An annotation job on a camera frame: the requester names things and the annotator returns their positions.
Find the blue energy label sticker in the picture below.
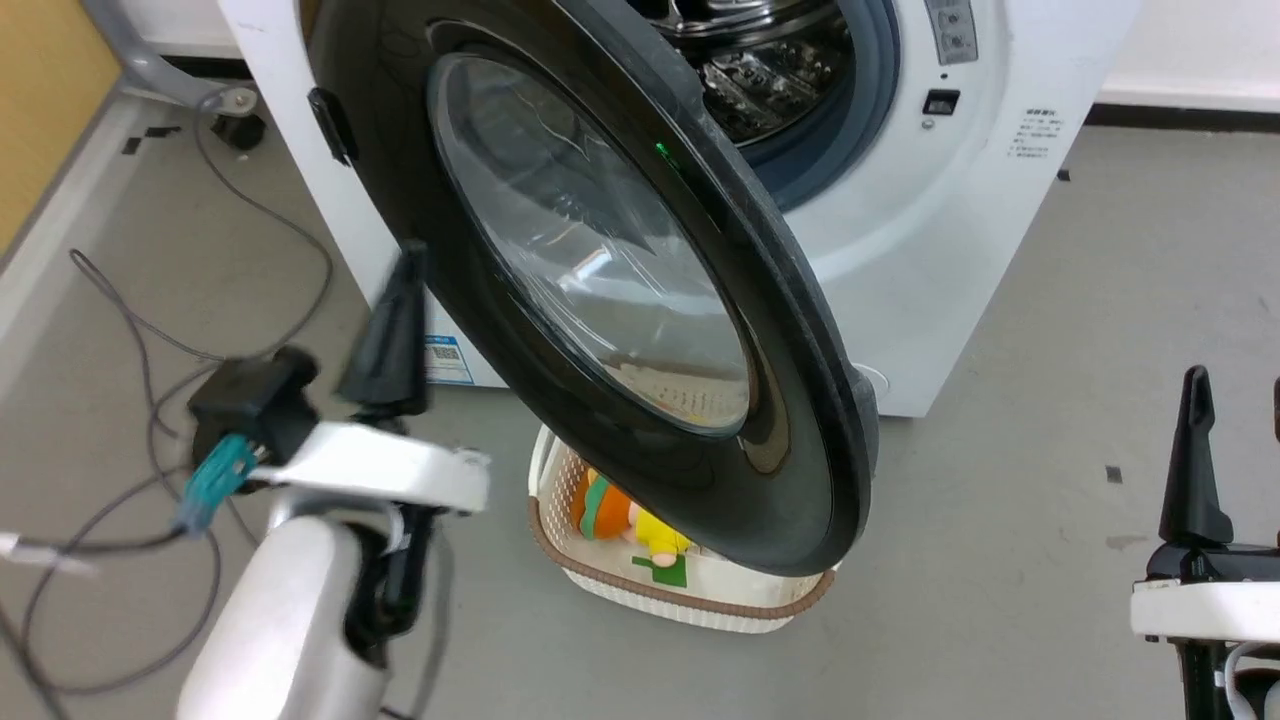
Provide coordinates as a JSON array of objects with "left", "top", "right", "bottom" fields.
[{"left": 424, "top": 334, "right": 475, "bottom": 387}]

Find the wooden cabinet panel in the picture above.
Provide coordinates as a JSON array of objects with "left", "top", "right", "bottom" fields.
[{"left": 0, "top": 0, "right": 123, "bottom": 257}]

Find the white laundry basket brown rim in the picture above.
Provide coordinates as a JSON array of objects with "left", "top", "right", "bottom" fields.
[{"left": 527, "top": 424, "right": 839, "bottom": 635}]

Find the grey chair base leg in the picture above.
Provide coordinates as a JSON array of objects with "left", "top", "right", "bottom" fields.
[{"left": 80, "top": 0, "right": 259, "bottom": 113}]

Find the black caster wheel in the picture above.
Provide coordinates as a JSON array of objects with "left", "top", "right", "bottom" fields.
[{"left": 211, "top": 112, "right": 268, "bottom": 153}]

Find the yellow doll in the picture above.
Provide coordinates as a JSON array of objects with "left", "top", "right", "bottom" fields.
[{"left": 626, "top": 504, "right": 695, "bottom": 589}]

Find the black round glass washer door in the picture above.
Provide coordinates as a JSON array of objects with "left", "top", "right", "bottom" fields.
[{"left": 300, "top": 0, "right": 881, "bottom": 579}]

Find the white front-load washing machine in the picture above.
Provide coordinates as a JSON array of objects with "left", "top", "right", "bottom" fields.
[{"left": 218, "top": 0, "right": 1143, "bottom": 419}]

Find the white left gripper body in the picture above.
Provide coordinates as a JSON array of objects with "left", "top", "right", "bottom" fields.
[{"left": 248, "top": 420, "right": 492, "bottom": 517}]

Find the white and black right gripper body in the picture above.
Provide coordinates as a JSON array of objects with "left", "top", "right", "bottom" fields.
[{"left": 1130, "top": 540, "right": 1280, "bottom": 643}]

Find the orange and green plush toy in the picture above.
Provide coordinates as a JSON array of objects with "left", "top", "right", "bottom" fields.
[{"left": 570, "top": 468, "right": 635, "bottom": 542}]

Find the thin grey floor cable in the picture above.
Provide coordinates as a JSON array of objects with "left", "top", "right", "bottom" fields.
[{"left": 68, "top": 248, "right": 263, "bottom": 546}]

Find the long grey floor cable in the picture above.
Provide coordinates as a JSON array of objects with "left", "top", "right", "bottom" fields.
[{"left": 20, "top": 88, "right": 336, "bottom": 697}]

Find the steel washer drum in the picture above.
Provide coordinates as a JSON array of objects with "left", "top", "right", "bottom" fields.
[{"left": 640, "top": 0, "right": 857, "bottom": 147}]

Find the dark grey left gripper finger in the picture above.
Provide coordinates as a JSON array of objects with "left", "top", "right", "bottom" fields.
[{"left": 338, "top": 241, "right": 433, "bottom": 418}]

